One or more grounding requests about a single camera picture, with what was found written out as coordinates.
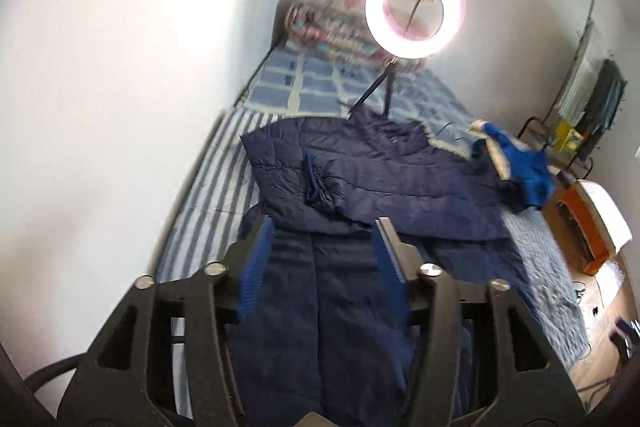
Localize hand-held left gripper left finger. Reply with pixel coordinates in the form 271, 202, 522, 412
57, 216, 277, 427

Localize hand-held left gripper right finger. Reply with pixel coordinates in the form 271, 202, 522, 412
372, 217, 586, 427

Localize navy puffer jacket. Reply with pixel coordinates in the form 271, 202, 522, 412
225, 107, 538, 427

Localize black clothes rack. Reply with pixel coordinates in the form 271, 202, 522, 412
516, 0, 627, 170

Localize dark hanging clothes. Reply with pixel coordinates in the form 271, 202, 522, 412
582, 58, 629, 134

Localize striped blanket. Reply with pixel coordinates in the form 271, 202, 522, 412
155, 109, 592, 375

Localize blue and cream cloth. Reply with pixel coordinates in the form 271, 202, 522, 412
467, 119, 555, 214

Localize black tripod stand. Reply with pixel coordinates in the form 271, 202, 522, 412
347, 57, 401, 118

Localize blue tile-patterned blanket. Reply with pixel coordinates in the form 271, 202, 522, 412
239, 44, 476, 158

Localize orange box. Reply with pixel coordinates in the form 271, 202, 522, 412
556, 179, 634, 276

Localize yellow box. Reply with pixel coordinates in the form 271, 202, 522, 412
554, 122, 584, 154

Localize stack of floral quilts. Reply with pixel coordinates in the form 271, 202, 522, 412
284, 0, 426, 72

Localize striped hanging towel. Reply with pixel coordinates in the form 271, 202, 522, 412
556, 19, 602, 124

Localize floor cables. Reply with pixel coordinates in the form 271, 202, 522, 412
570, 277, 623, 400

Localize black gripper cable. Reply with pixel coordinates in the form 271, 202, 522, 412
22, 353, 85, 395

